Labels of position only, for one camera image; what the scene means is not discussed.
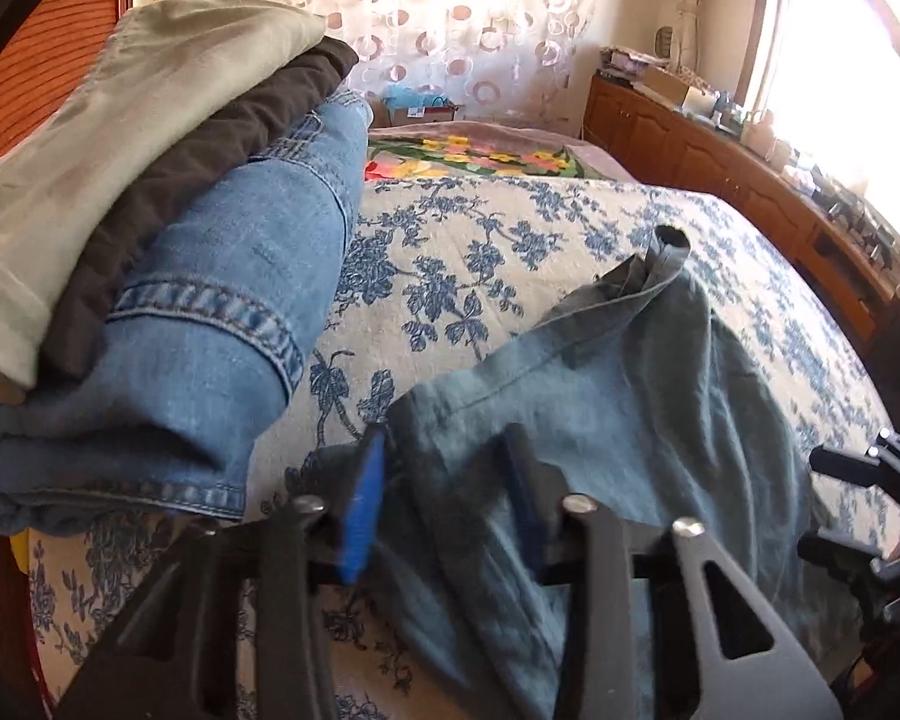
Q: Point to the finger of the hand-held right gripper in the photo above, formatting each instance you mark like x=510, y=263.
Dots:
x=862, y=461
x=840, y=551

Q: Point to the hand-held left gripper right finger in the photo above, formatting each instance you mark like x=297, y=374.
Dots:
x=521, y=495

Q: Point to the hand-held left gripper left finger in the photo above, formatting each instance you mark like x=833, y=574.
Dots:
x=364, y=510

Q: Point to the teal pants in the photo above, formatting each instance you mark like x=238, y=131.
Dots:
x=607, y=427

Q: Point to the folded black pants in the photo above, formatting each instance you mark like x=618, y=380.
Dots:
x=195, y=165

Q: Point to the folded beige pants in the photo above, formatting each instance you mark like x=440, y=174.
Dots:
x=120, y=105

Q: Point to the blue floral bedspread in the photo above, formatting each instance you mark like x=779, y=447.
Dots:
x=495, y=240

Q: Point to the folded blue jeans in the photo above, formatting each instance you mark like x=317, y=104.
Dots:
x=232, y=277

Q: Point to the colourful flower blanket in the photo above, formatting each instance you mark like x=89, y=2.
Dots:
x=480, y=154

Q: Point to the clutter on cabinet top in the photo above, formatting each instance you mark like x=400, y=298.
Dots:
x=757, y=127

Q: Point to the wooden cabinet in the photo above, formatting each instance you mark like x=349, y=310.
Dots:
x=690, y=150

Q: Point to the window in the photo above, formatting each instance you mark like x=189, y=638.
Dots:
x=855, y=52

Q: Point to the blue plastic bag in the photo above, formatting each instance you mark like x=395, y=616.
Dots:
x=412, y=97

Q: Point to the green hand fan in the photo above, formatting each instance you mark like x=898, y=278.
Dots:
x=665, y=43

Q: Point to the circle pattern lace curtain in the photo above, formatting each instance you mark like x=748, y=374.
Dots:
x=420, y=15

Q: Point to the orange wooden door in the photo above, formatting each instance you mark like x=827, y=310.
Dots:
x=52, y=37

